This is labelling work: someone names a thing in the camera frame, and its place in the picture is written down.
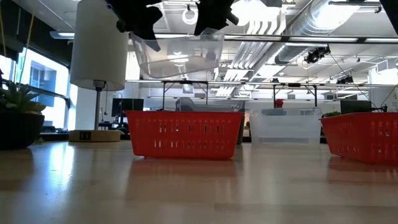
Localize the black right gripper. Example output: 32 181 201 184
194 0 239 35

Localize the succulent in black pot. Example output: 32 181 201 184
0 80 47 151

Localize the white shade table lamp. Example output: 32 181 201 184
68 0 130 143

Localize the clear plastic bin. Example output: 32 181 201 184
129 29 225 79
248 107 323 146

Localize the long ceiling light bar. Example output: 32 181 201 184
154 32 398 44

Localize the red slotted plastic basket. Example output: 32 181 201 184
124 110 246 161
320 112 398 166

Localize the white cable coil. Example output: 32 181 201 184
182 4 200 26

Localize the black computer monitor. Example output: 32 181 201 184
340 99 373 114
111 98 145 118

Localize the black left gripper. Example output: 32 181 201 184
105 0 163 52

